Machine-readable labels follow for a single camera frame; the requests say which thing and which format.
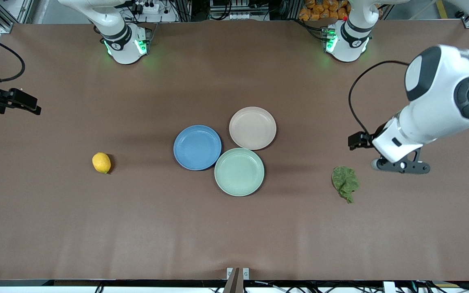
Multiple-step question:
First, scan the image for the green lettuce leaf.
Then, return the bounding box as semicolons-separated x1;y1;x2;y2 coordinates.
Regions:
331;166;360;204

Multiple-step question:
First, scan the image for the yellow lemon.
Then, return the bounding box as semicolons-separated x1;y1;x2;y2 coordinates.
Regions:
92;152;112;175

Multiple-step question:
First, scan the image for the pink plate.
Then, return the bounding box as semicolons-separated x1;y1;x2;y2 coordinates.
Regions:
229;106;277;151

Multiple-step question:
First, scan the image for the light green plate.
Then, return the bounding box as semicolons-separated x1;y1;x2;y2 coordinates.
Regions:
214;147;265;197

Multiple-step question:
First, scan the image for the bag of orange items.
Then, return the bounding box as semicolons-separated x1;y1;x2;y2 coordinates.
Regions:
298;0;349;22

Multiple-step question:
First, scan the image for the white power strip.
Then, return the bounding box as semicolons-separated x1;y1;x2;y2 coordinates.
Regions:
131;0;164;14

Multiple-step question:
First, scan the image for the brown table cover sheet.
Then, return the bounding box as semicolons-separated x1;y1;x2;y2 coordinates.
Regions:
0;20;469;281

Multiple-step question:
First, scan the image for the blue plate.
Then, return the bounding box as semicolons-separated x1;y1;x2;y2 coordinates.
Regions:
173;125;222;171

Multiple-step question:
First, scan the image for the white electronics box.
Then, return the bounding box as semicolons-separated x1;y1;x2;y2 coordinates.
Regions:
210;0;255;20

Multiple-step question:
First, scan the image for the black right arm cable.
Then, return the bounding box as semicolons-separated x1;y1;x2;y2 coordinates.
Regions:
0;40;26;83

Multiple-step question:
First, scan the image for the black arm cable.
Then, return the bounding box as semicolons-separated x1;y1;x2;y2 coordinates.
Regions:
0;40;26;83
348;60;411;137

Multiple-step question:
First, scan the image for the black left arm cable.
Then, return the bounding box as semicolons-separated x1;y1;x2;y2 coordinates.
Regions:
348;60;411;137

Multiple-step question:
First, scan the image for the aluminium frame profile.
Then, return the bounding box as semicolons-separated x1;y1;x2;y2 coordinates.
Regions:
0;0;35;33

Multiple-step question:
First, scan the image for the metal table edge bracket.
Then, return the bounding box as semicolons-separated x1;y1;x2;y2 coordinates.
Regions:
226;267;250;293

